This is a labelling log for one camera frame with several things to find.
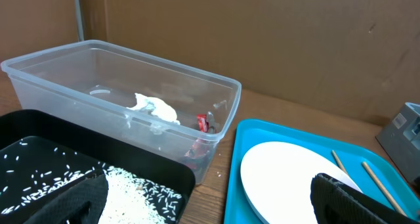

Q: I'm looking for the white rice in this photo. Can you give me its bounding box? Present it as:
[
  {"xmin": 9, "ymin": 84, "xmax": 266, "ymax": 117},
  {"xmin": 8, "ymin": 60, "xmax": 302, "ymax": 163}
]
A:
[{"xmin": 0, "ymin": 140, "xmax": 183, "ymax": 224}]

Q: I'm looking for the black tray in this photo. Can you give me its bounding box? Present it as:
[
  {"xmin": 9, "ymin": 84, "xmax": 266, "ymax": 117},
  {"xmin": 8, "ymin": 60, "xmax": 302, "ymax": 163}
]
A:
[{"xmin": 1, "ymin": 110, "xmax": 195, "ymax": 223}]

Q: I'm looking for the white round plate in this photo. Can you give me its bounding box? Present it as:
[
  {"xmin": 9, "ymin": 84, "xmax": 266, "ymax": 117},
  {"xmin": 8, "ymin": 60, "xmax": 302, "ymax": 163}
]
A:
[{"xmin": 240, "ymin": 141, "xmax": 360, "ymax": 223}]

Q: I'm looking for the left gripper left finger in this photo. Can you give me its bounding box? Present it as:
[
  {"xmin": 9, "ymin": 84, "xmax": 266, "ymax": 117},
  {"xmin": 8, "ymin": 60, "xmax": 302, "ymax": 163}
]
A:
[{"xmin": 25, "ymin": 174, "xmax": 109, "ymax": 224}]

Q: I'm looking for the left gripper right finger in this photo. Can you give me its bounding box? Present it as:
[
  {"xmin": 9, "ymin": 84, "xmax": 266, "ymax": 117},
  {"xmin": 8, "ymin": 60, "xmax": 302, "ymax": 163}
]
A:
[{"xmin": 310, "ymin": 173, "xmax": 419, "ymax": 224}]

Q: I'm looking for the wooden chopstick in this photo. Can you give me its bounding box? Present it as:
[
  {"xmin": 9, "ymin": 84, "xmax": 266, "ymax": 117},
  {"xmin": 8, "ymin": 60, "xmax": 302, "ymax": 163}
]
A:
[
  {"xmin": 362, "ymin": 162, "xmax": 407, "ymax": 216},
  {"xmin": 331, "ymin": 150, "xmax": 348, "ymax": 175}
]

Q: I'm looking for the white napkin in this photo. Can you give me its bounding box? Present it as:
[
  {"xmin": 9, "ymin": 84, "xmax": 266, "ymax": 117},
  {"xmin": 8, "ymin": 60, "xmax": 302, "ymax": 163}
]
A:
[{"xmin": 127, "ymin": 93, "xmax": 180, "ymax": 125}]

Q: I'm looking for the grey dishwasher rack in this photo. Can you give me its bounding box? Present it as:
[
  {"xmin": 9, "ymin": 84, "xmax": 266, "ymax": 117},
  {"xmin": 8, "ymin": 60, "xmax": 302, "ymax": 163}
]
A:
[{"xmin": 376, "ymin": 102, "xmax": 419, "ymax": 187}]

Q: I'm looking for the teal serving tray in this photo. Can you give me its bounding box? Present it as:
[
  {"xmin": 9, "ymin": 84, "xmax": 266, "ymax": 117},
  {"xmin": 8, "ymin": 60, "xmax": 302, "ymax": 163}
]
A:
[{"xmin": 224, "ymin": 119, "xmax": 419, "ymax": 223}]

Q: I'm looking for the clear plastic bin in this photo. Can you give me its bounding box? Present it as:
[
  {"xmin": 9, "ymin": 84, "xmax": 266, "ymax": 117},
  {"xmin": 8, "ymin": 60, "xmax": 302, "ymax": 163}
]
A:
[{"xmin": 1, "ymin": 40, "xmax": 242, "ymax": 183}]

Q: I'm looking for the red snack wrapper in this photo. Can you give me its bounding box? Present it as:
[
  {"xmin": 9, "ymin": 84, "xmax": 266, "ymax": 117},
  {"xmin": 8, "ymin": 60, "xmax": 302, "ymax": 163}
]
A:
[{"xmin": 183, "ymin": 112, "xmax": 218, "ymax": 172}]

